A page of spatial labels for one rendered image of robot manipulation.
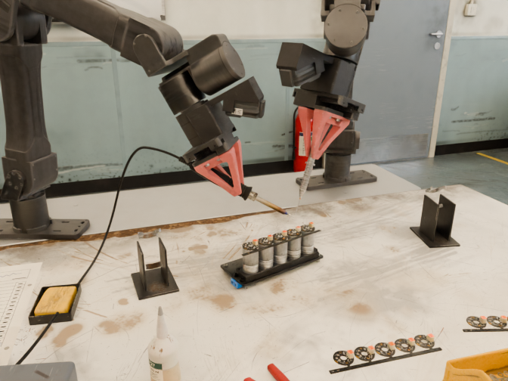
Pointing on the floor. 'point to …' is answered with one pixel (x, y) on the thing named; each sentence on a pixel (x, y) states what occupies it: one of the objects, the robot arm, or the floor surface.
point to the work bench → (280, 293)
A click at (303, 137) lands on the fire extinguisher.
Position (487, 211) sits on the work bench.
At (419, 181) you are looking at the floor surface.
